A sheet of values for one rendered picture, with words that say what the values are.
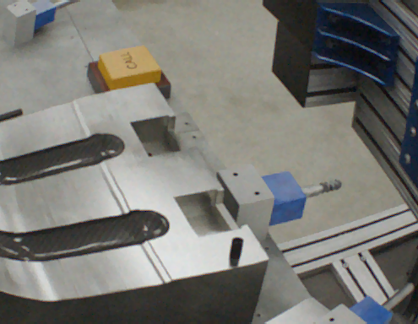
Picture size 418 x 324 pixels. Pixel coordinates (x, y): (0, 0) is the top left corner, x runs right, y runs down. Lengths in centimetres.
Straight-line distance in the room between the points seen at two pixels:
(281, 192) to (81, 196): 21
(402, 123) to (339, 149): 125
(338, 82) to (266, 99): 130
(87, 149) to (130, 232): 12
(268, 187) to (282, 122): 155
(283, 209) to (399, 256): 95
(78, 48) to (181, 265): 49
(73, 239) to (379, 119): 58
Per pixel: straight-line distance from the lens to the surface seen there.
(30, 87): 118
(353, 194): 236
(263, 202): 95
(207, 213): 91
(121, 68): 114
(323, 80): 130
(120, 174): 90
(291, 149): 245
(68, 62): 122
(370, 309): 84
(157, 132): 98
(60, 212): 87
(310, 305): 85
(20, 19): 125
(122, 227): 86
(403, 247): 193
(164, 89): 114
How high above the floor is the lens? 146
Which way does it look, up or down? 38 degrees down
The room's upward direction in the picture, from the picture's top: 8 degrees clockwise
